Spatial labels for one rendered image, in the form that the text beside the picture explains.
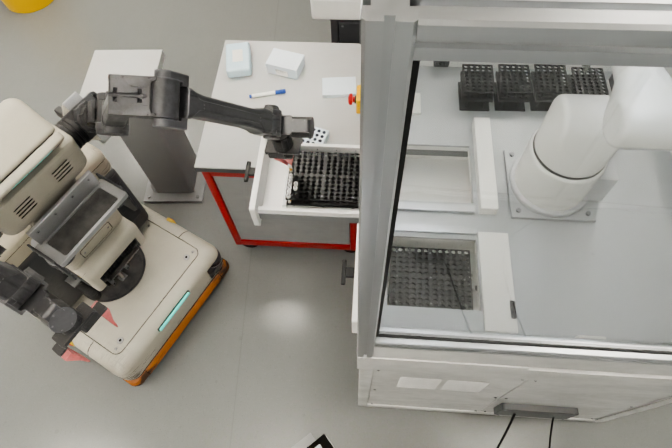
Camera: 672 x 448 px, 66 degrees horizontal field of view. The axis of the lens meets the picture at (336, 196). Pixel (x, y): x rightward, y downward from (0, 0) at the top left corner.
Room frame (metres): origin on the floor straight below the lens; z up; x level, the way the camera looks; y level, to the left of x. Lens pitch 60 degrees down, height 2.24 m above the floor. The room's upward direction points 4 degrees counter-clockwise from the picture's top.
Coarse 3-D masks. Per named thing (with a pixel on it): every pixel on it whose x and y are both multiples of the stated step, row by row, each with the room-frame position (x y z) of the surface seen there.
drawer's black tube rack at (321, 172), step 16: (304, 160) 0.93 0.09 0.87; (320, 160) 0.91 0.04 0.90; (336, 160) 0.90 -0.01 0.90; (352, 160) 0.92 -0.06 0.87; (304, 176) 0.85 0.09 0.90; (320, 176) 0.85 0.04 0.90; (336, 176) 0.84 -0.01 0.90; (352, 176) 0.84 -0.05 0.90; (304, 192) 0.79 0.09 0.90; (320, 192) 0.79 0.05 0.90; (336, 192) 0.78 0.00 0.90; (352, 192) 0.78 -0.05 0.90; (352, 208) 0.76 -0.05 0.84
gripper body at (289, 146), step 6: (288, 138) 0.86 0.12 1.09; (294, 138) 0.89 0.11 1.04; (300, 138) 0.89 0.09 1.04; (270, 144) 0.88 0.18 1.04; (276, 144) 0.85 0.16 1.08; (282, 144) 0.85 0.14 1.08; (288, 144) 0.85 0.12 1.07; (294, 144) 0.87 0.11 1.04; (300, 144) 0.87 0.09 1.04; (264, 150) 0.86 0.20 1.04; (270, 150) 0.86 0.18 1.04; (276, 150) 0.85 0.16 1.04; (282, 150) 0.85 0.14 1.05; (288, 150) 0.85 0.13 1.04; (294, 150) 0.85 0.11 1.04
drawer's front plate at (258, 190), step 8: (264, 144) 0.96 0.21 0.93; (264, 152) 0.93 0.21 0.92; (264, 160) 0.91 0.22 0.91; (256, 168) 0.87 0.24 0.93; (264, 168) 0.90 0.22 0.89; (256, 176) 0.84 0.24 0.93; (264, 176) 0.88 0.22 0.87; (256, 184) 0.81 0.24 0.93; (264, 184) 0.86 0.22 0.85; (256, 192) 0.79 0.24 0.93; (264, 192) 0.84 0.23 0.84; (256, 200) 0.76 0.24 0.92; (256, 208) 0.74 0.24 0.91; (256, 216) 0.73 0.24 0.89; (256, 224) 0.73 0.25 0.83
